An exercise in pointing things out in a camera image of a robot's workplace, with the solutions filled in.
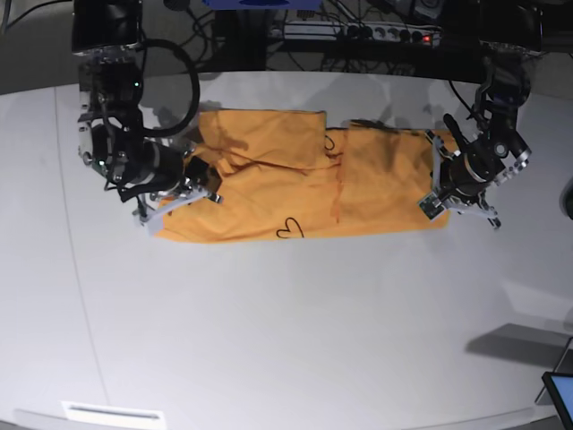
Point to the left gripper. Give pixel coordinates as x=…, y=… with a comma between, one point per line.
x=471, y=171

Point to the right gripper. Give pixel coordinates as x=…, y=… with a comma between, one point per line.
x=151, y=167

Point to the yellow T-shirt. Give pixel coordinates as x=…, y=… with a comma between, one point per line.
x=285, y=175

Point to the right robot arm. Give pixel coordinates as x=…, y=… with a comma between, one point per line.
x=114, y=140

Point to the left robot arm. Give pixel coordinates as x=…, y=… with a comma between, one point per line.
x=506, y=29

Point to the white power strip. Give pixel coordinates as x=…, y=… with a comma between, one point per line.
x=381, y=31

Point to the computer monitor with stand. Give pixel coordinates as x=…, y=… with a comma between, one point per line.
x=502, y=375

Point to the white paper label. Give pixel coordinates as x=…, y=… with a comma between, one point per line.
x=131, y=418

